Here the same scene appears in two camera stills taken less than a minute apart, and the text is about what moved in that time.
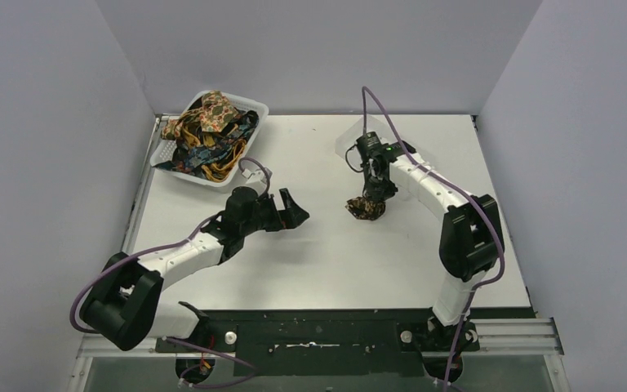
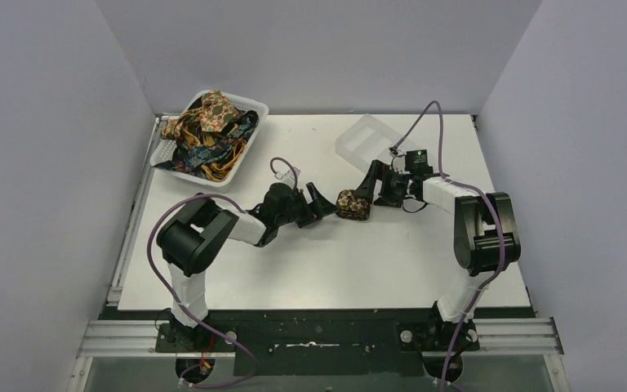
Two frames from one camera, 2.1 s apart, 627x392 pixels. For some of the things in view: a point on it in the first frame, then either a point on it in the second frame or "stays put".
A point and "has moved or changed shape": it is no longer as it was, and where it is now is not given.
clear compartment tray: (345, 141) stays put
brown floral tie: (365, 210) has moved or changed shape
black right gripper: (375, 193) → (375, 171)
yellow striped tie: (216, 171) stays put
